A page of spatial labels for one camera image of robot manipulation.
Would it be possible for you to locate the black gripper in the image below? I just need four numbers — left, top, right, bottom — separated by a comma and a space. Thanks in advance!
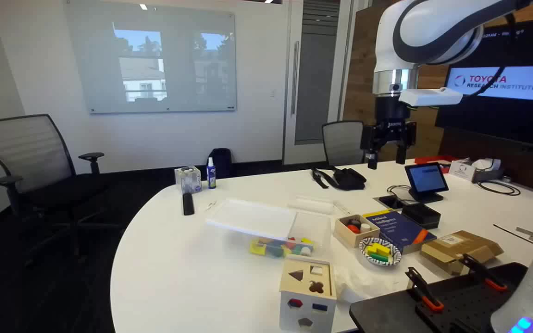
360, 96, 419, 170

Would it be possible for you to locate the clear plastic block container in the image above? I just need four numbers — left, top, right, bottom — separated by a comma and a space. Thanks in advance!
247, 207, 336, 260

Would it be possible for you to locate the wooden shape sorter box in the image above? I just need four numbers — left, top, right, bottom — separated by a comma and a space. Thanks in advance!
278, 257, 339, 333

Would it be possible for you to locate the tablet screen on stand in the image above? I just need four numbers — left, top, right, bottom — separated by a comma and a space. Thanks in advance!
404, 160, 452, 205

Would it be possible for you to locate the red flat item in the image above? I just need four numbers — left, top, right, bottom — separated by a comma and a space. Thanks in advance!
413, 155, 456, 166

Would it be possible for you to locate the grey mesh office chair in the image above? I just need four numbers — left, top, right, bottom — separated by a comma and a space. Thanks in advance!
321, 118, 367, 168

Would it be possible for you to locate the black rectangular box device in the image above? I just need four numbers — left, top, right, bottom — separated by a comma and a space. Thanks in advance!
402, 201, 443, 231

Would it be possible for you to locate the blue book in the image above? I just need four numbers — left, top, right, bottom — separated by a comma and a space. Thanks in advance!
365, 209, 439, 255

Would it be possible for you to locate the small open wooden box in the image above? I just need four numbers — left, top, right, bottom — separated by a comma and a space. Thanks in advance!
332, 212, 382, 249

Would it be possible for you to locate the white headset device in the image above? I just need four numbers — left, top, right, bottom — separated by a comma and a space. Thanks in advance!
463, 157, 506, 185

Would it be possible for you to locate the bowl of colourful items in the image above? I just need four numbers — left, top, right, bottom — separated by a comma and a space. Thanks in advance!
358, 236, 404, 270

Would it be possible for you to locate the frosted glass door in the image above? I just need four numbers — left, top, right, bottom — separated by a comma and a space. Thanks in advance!
284, 0, 356, 166

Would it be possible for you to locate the brown cardboard package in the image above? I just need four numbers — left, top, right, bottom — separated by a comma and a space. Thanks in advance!
421, 229, 506, 275

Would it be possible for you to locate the black orange clamp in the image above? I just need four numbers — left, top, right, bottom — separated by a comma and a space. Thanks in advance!
460, 251, 511, 294
404, 264, 449, 314

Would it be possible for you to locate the white container lid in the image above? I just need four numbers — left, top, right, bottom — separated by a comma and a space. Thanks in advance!
204, 197, 300, 242

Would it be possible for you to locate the black backpack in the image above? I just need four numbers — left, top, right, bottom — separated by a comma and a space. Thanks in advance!
210, 146, 234, 179

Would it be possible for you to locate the black perforated mounting board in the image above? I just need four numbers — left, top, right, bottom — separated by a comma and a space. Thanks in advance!
349, 260, 532, 333

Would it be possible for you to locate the small spray bottle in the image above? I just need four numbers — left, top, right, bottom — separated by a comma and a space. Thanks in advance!
206, 155, 219, 190

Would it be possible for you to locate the clear tissue box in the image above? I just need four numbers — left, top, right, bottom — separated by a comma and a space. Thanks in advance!
175, 164, 204, 194

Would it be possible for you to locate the black remote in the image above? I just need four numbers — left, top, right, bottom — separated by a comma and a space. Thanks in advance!
182, 190, 197, 216

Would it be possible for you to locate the black mesh armchair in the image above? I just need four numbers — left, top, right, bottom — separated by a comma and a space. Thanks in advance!
0, 112, 114, 264

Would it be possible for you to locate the black tablet cable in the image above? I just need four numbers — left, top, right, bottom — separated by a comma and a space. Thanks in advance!
386, 183, 415, 199

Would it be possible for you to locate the black pouch bag with straps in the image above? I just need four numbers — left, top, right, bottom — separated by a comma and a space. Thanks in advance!
312, 164, 369, 192

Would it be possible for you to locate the table cable port box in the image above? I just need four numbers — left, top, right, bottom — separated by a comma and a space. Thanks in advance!
374, 194, 406, 210

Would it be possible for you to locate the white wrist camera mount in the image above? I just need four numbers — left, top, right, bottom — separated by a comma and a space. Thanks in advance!
399, 86, 465, 107

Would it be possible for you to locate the black looped cable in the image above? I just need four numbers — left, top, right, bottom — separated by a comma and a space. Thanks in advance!
476, 179, 523, 199

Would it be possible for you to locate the wall television screen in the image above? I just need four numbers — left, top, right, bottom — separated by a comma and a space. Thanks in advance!
436, 14, 533, 153

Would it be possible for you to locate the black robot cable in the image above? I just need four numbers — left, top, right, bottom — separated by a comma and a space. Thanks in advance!
461, 0, 532, 103

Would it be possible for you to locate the glass wall whiteboard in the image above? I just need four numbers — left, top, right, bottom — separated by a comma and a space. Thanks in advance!
64, 0, 239, 116

